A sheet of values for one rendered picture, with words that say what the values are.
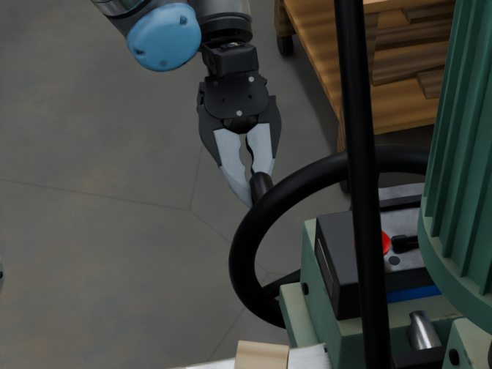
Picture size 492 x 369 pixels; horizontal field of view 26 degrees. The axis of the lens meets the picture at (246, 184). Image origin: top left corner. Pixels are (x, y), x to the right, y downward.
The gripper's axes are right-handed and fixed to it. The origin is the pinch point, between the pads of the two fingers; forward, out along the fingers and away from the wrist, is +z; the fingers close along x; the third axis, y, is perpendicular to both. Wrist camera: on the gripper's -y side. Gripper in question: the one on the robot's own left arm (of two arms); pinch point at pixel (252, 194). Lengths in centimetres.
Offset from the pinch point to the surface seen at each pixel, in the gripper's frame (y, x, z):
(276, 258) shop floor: 104, -18, -9
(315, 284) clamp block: -17.2, -1.6, 12.9
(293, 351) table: -16.7, 1.4, 18.5
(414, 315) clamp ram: -23.4, -8.2, 17.6
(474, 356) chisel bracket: -38.7, -7.4, 22.4
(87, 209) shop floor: 114, 19, -28
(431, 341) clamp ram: -24.9, -8.7, 20.1
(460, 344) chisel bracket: -37.6, -7.0, 21.3
